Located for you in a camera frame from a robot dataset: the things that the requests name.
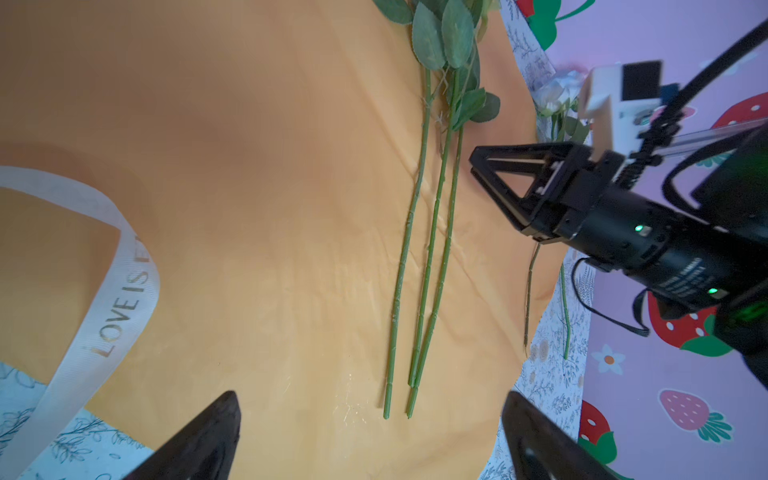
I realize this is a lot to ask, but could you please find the white printed ribbon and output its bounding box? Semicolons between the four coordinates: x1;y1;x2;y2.
1;166;160;479

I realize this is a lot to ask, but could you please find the pink fake rose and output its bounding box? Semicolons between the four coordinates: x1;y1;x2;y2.
408;1;491;389

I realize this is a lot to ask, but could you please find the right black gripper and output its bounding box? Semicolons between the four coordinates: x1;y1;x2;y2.
470;142;767;336

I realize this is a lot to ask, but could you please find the white fake rose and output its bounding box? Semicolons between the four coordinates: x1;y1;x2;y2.
371;0;448;420

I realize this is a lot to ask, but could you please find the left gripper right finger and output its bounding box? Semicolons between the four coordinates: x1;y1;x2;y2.
501;391;615;480

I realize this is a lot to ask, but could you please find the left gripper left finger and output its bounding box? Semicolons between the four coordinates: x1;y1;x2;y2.
124;390;241;480

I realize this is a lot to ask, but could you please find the orange wrapping paper sheet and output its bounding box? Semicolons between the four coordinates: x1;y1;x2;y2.
1;1;533;479

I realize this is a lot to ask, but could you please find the pale fake flower stem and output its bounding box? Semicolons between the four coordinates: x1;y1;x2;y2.
523;70;587;360

